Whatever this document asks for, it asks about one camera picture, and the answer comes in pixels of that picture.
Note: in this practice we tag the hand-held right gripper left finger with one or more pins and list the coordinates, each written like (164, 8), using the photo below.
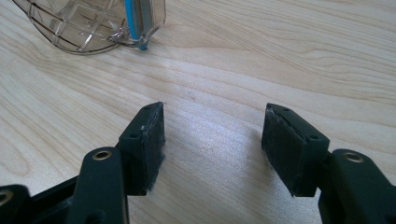
(146, 149)

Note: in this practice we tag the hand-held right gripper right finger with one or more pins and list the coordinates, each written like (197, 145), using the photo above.
(289, 152)

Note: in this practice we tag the clear glass mug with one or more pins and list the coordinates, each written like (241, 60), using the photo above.
(84, 25)

